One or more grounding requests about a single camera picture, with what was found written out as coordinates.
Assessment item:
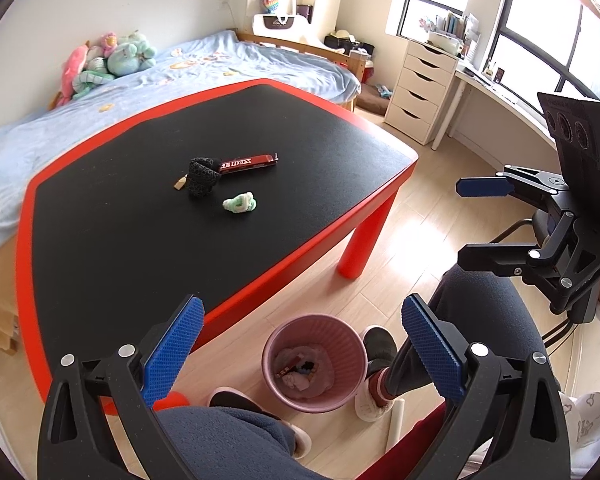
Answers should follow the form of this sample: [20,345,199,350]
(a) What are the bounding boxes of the red box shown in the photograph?
[220,153,278,174]

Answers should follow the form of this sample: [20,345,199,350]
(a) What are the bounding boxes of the green white tissue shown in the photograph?
[222,192,257,214]

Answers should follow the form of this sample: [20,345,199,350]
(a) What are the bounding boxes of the tan wooden strip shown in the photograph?
[174,174,187,190]

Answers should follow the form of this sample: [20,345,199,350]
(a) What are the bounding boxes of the black patterned cloth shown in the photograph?
[185,157,222,198]

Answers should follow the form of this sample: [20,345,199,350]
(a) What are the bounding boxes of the pink trash bin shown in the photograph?
[261,314,367,414]

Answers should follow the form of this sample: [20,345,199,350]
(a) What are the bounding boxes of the person's leg dark trousers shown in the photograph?
[157,266,545,479]

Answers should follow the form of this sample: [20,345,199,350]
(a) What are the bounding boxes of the white desk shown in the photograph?
[431,61,558,170]

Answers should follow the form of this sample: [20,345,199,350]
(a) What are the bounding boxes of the black tracker board right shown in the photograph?
[538,92,600,228]

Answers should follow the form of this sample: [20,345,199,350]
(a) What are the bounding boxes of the white drawer cabinet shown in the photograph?
[385,39,458,145]

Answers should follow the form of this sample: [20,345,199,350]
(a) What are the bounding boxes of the white slipper left foot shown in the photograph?
[207,386,312,460]

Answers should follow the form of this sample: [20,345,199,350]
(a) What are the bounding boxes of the white slipper foot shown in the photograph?
[354,325,398,422]
[207,386,312,460]

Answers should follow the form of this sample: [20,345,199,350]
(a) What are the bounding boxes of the white slipper right foot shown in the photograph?
[354,325,398,422]

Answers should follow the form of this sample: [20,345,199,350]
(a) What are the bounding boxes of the black red-edged table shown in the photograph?
[16,79,418,394]

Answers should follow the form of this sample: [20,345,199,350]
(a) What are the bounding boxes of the white tote bag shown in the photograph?
[251,0,310,44]

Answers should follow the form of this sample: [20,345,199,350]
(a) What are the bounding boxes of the bed with blue sheet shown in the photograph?
[0,29,368,356]

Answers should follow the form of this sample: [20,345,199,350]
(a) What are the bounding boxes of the striped green plush toy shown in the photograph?
[72,56,116,100]

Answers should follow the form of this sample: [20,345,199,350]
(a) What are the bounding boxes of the pink plush toy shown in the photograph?
[48,42,90,110]

